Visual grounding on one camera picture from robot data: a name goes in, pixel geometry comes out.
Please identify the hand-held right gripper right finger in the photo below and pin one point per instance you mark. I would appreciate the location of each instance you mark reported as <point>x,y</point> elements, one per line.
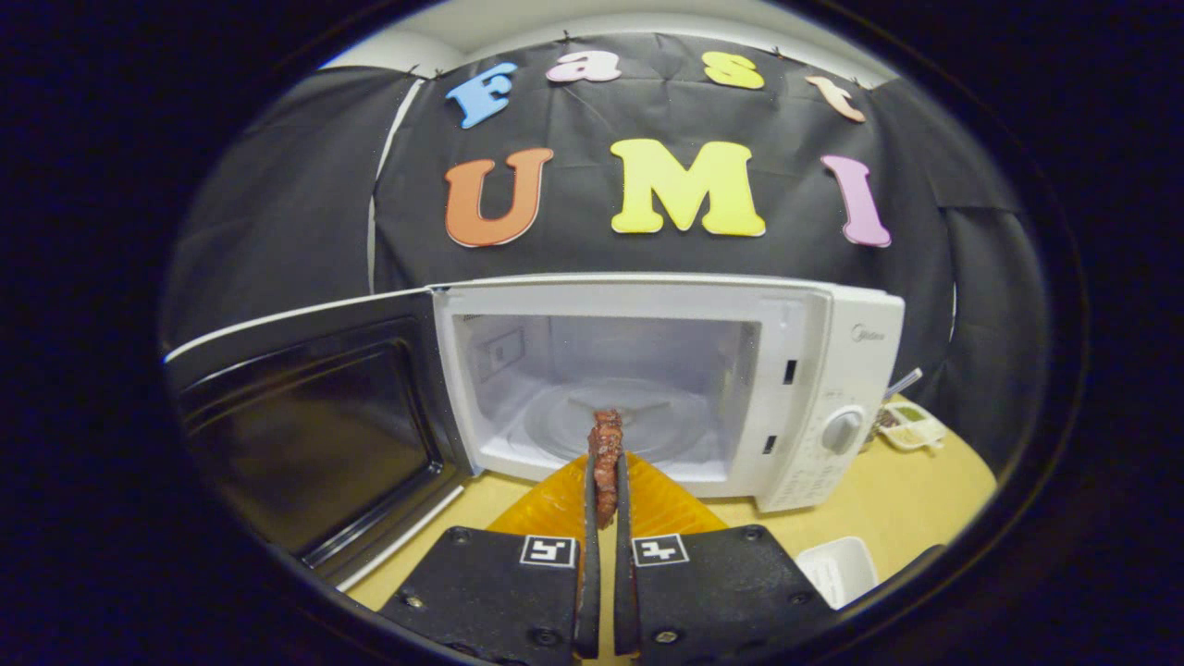
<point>624,573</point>

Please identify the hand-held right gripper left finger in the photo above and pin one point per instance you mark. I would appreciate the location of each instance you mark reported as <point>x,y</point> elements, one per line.
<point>589,573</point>

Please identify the red-brown meat piece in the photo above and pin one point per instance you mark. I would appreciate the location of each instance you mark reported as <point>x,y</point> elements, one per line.
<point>606,462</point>

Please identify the white microwave oven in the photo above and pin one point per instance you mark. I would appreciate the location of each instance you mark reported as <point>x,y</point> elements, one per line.
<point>647,296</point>

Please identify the white rectangular dish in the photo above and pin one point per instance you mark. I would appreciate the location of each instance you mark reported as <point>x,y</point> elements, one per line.
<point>837,569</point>

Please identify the divided seasoning tray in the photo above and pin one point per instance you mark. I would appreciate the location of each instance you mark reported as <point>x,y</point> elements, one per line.
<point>911,425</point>

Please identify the black backdrop cloth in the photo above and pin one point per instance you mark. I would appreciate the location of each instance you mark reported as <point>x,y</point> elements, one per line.
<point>583,120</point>

